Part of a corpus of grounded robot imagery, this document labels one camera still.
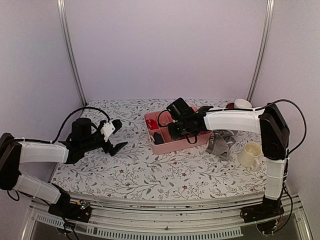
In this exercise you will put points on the cream ceramic mug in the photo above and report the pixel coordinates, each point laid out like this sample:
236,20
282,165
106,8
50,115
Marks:
249,156

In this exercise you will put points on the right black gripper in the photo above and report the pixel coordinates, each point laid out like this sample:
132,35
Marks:
174,133

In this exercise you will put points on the grey boxer briefs lettered band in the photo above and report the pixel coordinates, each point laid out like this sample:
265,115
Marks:
221,143

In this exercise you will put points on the white small bowl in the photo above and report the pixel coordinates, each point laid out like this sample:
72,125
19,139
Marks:
242,104

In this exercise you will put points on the aluminium frame post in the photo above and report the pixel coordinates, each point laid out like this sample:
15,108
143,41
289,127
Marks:
268,18
61,7

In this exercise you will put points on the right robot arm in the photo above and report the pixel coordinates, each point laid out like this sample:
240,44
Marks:
266,121

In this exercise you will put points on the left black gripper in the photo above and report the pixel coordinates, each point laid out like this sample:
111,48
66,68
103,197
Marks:
115,149

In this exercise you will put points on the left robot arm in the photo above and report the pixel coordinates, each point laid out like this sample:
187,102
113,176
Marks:
84,137

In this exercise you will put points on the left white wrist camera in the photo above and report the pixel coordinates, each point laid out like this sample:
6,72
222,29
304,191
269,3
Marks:
110,128

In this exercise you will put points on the right aluminium frame post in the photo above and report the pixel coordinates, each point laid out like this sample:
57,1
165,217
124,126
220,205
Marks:
268,18

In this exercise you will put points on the dark rolled cloth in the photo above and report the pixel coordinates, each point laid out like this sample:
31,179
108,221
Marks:
158,139

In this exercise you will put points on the left aluminium frame post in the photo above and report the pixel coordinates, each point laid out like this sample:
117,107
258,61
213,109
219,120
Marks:
61,7

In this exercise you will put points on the red rolled cloth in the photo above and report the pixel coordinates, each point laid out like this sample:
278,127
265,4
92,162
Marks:
151,124

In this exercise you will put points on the red patterned saucer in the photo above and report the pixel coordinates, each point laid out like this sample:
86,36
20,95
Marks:
230,106

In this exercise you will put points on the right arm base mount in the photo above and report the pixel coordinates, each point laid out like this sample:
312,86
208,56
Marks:
268,208

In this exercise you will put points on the pink divided organizer box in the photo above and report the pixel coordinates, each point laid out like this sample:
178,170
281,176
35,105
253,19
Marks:
163,119

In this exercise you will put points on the floral table cloth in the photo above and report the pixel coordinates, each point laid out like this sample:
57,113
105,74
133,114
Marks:
136,173

